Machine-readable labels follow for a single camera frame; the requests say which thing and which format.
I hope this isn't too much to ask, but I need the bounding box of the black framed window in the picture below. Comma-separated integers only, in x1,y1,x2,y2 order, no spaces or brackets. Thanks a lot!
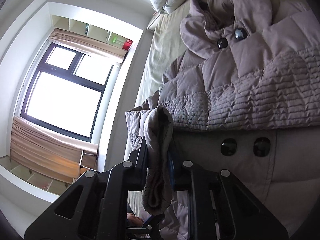
20,43,113,142

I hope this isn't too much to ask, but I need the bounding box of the red box on sill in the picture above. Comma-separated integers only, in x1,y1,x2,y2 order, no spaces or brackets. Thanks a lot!
123,39,133,51

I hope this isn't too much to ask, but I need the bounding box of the beige bed with sheet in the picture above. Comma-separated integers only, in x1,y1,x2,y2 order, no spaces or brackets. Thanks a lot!
125,0,190,215

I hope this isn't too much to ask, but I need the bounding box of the beige curtain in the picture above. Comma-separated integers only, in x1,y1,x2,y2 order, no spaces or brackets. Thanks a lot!
49,28,127,63
10,116,98,184

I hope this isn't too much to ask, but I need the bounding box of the left hand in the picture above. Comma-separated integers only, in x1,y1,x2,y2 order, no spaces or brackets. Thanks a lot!
126,213,144,227

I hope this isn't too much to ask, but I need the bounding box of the mauve quilted down coat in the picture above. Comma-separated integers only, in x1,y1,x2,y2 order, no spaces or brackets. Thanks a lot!
126,0,319,239

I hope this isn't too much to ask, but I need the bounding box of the white wall shelf unit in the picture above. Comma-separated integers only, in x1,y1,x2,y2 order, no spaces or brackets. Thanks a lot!
51,15,128,50

